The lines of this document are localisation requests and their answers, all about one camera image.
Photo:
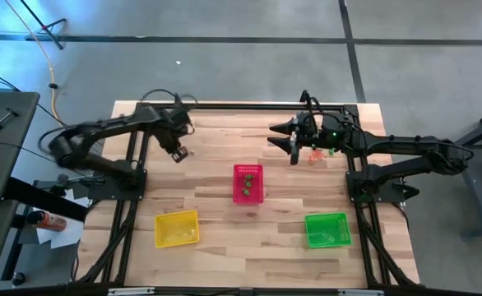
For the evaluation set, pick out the white metal bracket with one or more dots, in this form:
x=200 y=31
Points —
x=130 y=291
x=360 y=292

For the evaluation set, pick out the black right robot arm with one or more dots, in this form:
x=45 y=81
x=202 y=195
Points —
x=409 y=144

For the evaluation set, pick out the white paper sheets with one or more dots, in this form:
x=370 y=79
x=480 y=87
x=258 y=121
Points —
x=66 y=238

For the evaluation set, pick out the green plastic basket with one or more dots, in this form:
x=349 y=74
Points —
x=327 y=230

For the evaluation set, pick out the black aluminium table frame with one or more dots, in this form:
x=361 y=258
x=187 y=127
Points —
x=245 y=106

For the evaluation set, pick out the black round knob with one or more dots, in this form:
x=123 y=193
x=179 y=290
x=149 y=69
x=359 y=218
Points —
x=18 y=279

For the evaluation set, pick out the black desk beam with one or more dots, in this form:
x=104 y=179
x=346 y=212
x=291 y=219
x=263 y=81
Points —
x=39 y=197

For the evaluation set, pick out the grey side desk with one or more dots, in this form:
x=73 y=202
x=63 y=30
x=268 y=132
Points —
x=6 y=156

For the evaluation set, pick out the dark grey desk frame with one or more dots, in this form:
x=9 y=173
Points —
x=475 y=189

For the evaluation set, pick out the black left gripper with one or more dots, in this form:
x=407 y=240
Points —
x=173 y=125

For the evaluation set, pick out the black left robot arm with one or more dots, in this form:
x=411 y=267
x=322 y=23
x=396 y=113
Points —
x=101 y=127

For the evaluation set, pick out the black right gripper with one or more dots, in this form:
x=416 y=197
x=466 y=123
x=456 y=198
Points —
x=295 y=152

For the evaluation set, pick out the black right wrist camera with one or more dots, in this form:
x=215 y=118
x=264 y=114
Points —
x=310 y=125

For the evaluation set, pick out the orange bottle black cap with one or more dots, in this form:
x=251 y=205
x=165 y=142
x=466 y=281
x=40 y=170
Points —
x=52 y=222

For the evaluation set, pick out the black floor tripod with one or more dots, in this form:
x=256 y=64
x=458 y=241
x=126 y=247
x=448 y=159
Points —
x=45 y=29

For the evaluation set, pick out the yellow plastic basket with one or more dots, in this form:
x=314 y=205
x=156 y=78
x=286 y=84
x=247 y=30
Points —
x=177 y=230

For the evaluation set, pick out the red plastic basket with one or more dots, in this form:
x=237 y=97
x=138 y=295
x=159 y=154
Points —
x=237 y=199

